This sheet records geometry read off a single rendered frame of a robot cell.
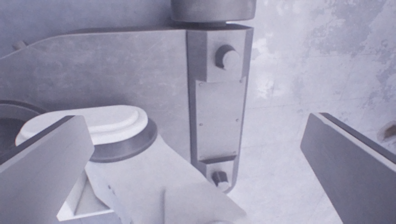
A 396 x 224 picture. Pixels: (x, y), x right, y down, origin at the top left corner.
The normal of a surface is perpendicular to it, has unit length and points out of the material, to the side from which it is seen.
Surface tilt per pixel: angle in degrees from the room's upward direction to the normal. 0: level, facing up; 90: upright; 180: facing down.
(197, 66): 45
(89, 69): 0
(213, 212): 115
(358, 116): 0
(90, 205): 90
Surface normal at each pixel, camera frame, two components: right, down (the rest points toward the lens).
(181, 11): -0.69, 0.38
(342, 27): 0.19, 0.47
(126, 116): -0.01, -0.88
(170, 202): -0.10, -0.99
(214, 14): -0.02, 0.50
